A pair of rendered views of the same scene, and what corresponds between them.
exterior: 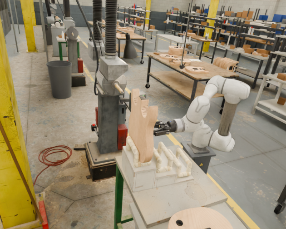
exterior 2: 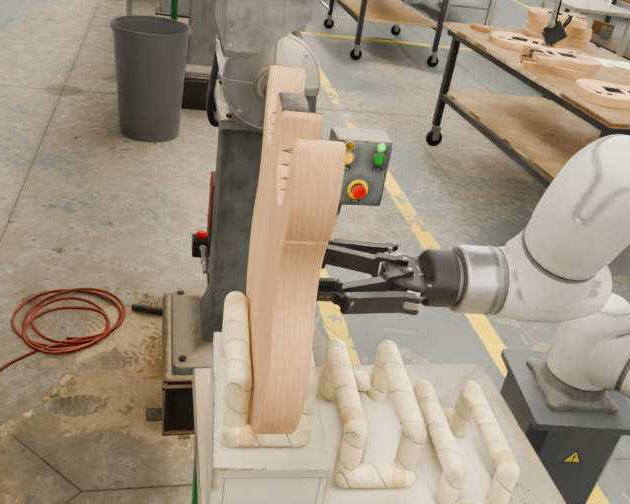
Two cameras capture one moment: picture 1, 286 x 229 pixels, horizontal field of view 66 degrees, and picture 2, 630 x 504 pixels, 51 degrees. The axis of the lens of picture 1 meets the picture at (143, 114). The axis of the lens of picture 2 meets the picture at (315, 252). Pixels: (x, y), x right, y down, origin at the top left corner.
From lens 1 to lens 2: 56 cm
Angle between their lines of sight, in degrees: 9
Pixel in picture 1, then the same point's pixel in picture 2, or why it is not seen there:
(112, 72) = (247, 19)
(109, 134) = (241, 277)
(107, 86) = (240, 87)
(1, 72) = not seen: outside the picture
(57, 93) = (133, 123)
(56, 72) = (136, 52)
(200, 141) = (586, 364)
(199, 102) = (603, 171)
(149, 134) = (292, 297)
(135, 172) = (222, 473)
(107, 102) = (245, 154)
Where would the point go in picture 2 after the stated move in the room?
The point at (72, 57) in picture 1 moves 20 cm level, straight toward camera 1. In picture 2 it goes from (202, 12) to (200, 18)
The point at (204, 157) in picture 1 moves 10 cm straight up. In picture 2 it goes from (590, 434) to (605, 403)
